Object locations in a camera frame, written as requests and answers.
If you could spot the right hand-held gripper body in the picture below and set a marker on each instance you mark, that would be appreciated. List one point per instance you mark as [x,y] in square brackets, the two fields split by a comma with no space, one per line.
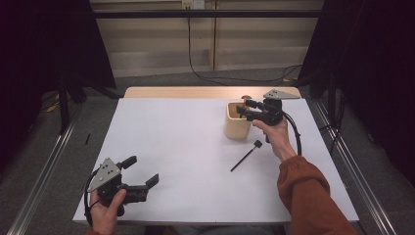
[273,109]

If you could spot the person's right hand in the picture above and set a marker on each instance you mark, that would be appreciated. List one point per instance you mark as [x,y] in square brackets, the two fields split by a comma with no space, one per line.
[277,140]

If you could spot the black stick with square head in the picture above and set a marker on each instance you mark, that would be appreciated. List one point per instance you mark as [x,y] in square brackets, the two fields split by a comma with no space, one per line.
[244,159]

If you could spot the beige square cup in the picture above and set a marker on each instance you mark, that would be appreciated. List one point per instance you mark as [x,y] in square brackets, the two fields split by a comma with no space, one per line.
[236,129]

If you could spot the aluminium floor rail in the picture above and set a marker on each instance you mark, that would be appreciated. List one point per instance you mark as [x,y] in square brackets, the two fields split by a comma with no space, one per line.
[40,182]
[380,213]

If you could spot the small black floor item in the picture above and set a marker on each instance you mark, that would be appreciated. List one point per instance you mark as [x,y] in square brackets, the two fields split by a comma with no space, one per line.
[87,138]

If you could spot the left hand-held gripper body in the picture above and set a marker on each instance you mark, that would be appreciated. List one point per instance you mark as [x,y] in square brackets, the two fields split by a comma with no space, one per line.
[106,173]

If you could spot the light wooden table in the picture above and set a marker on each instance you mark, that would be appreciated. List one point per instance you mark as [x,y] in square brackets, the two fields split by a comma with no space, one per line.
[195,92]

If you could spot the white table cover sheet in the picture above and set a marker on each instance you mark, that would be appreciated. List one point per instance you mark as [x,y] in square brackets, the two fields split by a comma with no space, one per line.
[163,130]

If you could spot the person's left hand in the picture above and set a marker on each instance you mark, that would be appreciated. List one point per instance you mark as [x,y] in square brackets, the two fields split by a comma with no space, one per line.
[104,218]

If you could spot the dark curtain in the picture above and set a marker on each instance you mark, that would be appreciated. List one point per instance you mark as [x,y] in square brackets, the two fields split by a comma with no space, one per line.
[375,65]
[39,49]

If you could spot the white wall socket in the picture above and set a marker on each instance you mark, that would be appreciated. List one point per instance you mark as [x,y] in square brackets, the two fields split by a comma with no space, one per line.
[192,4]

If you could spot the black stand post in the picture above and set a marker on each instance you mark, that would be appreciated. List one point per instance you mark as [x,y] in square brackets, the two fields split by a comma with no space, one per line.
[63,107]

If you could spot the black horizontal bar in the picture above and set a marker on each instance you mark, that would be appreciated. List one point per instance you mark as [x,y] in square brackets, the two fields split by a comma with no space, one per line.
[195,13]

